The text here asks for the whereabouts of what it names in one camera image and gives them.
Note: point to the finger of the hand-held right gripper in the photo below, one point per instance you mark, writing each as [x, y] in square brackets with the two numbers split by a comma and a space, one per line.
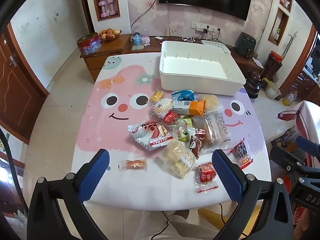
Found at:
[283, 155]
[306, 142]

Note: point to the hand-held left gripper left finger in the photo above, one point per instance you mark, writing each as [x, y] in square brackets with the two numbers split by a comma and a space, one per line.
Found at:
[95, 173]

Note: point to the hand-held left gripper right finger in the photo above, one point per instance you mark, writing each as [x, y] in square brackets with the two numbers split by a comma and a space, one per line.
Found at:
[227, 177]

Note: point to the red label date packet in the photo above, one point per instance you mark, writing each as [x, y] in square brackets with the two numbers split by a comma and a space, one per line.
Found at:
[206, 176]
[170, 118]

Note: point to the dark red snack packet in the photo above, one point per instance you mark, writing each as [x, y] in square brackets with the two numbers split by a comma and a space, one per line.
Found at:
[241, 155]

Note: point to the small orange cake packet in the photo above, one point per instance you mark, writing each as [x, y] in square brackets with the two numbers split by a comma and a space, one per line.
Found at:
[132, 165]

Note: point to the brown chocolate snack packet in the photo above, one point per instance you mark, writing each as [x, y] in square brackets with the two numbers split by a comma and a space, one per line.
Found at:
[196, 142]

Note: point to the clear bag of puffed crackers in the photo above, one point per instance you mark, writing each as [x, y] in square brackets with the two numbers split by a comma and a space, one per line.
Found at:
[178, 158]

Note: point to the large red white snack bag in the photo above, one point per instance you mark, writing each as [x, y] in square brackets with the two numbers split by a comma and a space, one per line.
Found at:
[150, 135]

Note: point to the yellow noodle packet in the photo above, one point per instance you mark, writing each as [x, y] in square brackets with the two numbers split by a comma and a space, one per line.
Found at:
[210, 102]

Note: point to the orange white snack packet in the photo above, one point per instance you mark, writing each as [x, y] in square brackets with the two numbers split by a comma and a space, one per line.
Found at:
[190, 107]

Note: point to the white plastic bin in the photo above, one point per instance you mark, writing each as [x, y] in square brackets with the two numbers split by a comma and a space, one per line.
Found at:
[195, 65]

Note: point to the blue printed carton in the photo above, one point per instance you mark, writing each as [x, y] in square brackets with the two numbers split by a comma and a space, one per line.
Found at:
[285, 137]

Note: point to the side table with red-white cloth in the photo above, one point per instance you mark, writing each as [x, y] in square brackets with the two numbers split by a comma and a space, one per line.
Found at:
[307, 116]

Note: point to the yellow stool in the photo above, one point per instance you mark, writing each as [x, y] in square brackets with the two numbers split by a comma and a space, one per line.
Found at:
[212, 216]

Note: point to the cartoon face tablecloth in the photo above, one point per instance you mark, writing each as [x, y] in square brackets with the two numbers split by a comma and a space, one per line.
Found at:
[105, 130]

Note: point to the yellow oil bottle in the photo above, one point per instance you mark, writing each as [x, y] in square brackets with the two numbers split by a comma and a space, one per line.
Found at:
[290, 99]

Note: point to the clear packet of brown biscuits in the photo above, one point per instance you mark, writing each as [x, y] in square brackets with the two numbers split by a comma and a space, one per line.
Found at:
[215, 130]

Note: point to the white plastic jug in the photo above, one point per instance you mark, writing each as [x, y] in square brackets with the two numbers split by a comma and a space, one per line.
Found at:
[272, 90]

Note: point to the yellow green snack packet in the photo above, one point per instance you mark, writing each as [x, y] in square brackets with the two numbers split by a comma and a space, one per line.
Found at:
[187, 122]

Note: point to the dark ceramic pot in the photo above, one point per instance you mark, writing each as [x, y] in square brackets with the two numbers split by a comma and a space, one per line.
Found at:
[253, 83]

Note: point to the red-lidded dark jar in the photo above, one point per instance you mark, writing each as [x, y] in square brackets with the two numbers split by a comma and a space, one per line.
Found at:
[273, 66]

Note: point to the blue snack packet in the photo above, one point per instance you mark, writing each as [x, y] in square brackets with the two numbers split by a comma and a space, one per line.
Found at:
[183, 95]

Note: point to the white paper sheet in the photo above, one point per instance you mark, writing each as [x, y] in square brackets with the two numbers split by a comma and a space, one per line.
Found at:
[257, 62]

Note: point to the clear pale bread packet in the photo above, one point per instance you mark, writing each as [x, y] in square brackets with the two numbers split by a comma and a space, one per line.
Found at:
[162, 106]

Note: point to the small yellow snack packet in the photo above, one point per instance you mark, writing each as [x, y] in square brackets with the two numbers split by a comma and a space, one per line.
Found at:
[157, 96]

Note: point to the metal pole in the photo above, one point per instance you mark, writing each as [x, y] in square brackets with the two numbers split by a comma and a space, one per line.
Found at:
[289, 43]

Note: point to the dark green air fryer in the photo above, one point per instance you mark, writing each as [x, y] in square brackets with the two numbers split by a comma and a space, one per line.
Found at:
[246, 43]

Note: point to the brown wooden door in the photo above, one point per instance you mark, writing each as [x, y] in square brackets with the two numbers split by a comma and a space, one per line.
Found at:
[15, 87]

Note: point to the wooden television cabinet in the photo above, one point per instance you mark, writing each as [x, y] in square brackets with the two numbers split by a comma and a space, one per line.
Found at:
[117, 46]

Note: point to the white set-top box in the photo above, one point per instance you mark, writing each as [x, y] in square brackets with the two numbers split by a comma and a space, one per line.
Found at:
[216, 43]

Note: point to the red round tin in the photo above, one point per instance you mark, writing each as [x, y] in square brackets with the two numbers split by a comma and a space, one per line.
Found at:
[88, 43]

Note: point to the pale card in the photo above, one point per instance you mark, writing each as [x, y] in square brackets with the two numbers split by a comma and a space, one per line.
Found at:
[137, 47]

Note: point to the fruit bowl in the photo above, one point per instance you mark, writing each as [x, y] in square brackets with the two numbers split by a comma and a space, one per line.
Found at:
[108, 35]

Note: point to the pink toy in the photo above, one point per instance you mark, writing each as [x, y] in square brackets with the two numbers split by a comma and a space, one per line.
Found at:
[146, 40]

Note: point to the pink dumbbell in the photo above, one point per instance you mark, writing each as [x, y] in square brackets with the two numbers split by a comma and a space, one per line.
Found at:
[103, 8]
[111, 7]

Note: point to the white wall sockets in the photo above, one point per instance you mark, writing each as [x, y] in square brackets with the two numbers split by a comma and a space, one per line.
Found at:
[200, 26]

